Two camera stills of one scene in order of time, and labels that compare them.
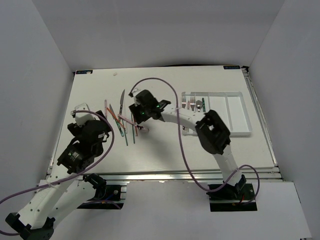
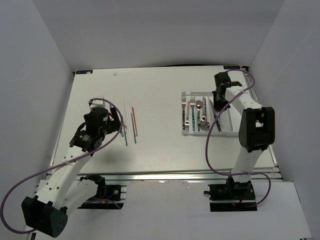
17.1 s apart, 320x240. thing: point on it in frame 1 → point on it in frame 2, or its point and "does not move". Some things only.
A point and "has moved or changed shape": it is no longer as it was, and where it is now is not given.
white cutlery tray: x=231 y=105 does not move
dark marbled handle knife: x=121 y=101 has moved or changed shape
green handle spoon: x=199 y=104 has moved or changed shape
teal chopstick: x=133 y=130 does not move
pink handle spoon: x=138 y=126 → x=204 y=122
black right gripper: x=134 y=109 → x=217 y=106
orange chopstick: x=135 y=127 does not move
